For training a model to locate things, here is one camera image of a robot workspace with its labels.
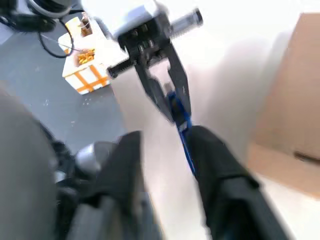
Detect white foam box orange tape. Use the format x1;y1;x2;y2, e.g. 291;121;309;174
57;12;111;96

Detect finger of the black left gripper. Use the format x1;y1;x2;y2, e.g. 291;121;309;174
134;58;174;124
164;43;193;124

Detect silver rounded robot part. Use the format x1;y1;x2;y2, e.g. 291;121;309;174
74;143;102;174

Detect brown cardboard box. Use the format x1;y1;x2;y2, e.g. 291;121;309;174
247;12;320;201

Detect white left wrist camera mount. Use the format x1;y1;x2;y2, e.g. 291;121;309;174
112;0;161;35

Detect grey robot torso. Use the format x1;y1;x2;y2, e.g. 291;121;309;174
0;82;60;240

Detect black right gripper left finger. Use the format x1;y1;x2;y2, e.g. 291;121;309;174
67;130;163;240

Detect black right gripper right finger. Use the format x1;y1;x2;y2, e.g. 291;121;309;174
191;125;293;240

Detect yellow fruit pile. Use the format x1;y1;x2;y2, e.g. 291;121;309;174
76;48;96;66

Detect blue pen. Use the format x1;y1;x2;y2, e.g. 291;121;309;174
166;91;198;178

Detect thin black floor cable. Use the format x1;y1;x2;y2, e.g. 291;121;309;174
37;14;76;60

